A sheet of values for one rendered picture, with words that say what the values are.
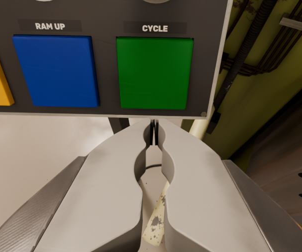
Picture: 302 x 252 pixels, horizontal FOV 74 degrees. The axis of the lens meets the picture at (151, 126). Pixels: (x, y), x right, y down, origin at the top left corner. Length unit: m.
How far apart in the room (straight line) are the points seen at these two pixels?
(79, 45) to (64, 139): 1.20
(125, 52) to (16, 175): 1.28
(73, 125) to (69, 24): 1.22
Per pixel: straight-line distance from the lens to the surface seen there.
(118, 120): 0.52
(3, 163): 1.51
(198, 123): 0.62
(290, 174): 0.53
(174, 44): 0.21
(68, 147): 1.36
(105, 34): 0.22
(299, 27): 0.49
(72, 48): 0.22
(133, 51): 0.21
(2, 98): 0.28
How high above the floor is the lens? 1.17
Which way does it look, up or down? 62 degrees down
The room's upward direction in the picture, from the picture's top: 1 degrees clockwise
